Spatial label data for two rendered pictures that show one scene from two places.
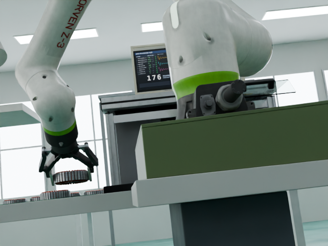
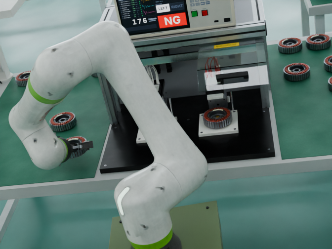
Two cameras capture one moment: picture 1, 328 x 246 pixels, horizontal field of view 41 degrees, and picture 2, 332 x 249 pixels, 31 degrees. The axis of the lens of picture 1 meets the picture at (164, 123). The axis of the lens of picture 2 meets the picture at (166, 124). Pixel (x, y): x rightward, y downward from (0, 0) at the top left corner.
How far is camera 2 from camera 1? 1.41 m
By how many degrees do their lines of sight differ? 42
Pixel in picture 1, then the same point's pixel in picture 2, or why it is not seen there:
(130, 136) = not seen: hidden behind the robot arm
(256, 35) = (188, 187)
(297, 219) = not seen: hidden behind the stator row
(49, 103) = (44, 166)
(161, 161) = not seen: outside the picture
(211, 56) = (146, 236)
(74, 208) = (79, 189)
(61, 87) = (50, 152)
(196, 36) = (136, 225)
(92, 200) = (92, 184)
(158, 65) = (143, 8)
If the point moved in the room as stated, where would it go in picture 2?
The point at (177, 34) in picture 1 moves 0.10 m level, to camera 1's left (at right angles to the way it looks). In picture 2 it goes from (123, 218) to (87, 221)
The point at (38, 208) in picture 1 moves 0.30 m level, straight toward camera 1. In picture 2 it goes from (52, 189) to (53, 242)
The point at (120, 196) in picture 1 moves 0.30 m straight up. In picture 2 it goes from (113, 182) to (94, 112)
